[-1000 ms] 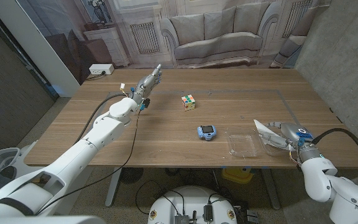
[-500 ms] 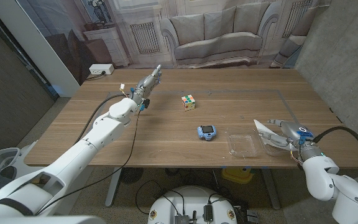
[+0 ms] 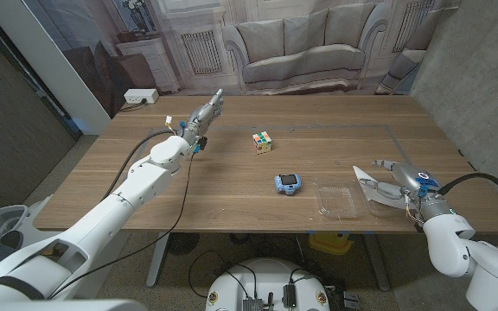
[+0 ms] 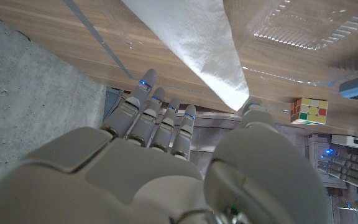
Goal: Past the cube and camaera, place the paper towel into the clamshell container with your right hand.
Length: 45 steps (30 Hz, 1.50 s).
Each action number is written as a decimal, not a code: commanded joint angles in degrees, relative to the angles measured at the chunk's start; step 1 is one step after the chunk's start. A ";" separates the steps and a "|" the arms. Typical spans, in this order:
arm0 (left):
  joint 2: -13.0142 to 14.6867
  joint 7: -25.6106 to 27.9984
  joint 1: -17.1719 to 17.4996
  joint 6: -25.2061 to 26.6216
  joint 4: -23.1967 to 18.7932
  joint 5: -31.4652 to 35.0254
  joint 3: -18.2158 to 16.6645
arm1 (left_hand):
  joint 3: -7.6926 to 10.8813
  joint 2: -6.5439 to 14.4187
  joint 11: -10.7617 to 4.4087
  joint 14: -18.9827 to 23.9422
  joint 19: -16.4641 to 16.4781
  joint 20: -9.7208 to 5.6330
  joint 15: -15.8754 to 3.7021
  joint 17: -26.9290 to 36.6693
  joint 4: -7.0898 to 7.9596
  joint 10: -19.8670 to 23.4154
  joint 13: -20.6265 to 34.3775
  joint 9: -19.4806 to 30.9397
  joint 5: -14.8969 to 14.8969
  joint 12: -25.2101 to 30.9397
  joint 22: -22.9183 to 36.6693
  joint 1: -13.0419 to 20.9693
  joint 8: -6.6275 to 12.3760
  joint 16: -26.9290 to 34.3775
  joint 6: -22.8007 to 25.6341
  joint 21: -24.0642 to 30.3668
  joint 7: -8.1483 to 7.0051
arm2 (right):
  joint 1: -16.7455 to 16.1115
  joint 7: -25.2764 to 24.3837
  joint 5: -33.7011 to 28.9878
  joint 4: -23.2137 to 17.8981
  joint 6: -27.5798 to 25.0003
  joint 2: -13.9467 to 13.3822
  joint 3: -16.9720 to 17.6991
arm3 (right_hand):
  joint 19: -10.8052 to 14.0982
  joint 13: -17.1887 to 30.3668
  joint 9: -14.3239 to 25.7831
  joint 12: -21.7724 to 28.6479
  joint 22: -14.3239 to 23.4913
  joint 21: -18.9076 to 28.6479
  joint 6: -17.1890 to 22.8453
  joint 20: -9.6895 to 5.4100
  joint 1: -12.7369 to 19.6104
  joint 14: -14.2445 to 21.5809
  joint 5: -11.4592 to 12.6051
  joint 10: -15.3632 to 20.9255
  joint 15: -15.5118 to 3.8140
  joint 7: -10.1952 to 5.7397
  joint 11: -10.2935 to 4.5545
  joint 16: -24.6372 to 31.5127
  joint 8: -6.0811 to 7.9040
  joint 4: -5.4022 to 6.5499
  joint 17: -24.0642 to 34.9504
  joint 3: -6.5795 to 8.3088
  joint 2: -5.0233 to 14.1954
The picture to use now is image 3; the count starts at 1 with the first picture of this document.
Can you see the printed living room backdrop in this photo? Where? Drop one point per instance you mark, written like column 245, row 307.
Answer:
column 301, row 43

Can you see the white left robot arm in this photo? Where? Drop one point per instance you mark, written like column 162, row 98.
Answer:
column 136, row 190

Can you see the yellow object under table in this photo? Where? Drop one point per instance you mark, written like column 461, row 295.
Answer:
column 330, row 244

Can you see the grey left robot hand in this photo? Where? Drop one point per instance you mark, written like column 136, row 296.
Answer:
column 201, row 118

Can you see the white power strip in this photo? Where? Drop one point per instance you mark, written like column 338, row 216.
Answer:
column 141, row 95

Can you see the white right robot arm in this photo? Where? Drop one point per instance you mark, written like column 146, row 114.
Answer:
column 469, row 255

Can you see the multicolour puzzle cube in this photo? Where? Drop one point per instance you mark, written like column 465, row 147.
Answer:
column 262, row 142

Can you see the white paper towel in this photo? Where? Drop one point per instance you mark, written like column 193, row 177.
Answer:
column 381, row 201

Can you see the clear plastic clamshell container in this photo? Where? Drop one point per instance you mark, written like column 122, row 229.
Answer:
column 337, row 201

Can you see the blue toy camera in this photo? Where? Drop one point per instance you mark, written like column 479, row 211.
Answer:
column 288, row 184

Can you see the white robot torso base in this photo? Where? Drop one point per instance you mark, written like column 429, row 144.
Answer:
column 266, row 281

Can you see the grey table leg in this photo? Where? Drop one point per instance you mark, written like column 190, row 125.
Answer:
column 158, row 259
column 378, row 263

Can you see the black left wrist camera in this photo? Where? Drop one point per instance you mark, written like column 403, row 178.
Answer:
column 200, row 144

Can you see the black round floor object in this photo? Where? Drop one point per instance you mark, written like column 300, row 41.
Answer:
column 183, row 243

